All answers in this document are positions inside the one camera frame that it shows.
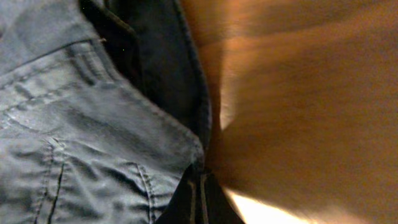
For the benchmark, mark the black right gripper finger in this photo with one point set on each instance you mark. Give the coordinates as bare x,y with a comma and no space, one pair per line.
199,199

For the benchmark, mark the dark blue denim shorts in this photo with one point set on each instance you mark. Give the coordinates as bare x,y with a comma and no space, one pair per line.
104,106

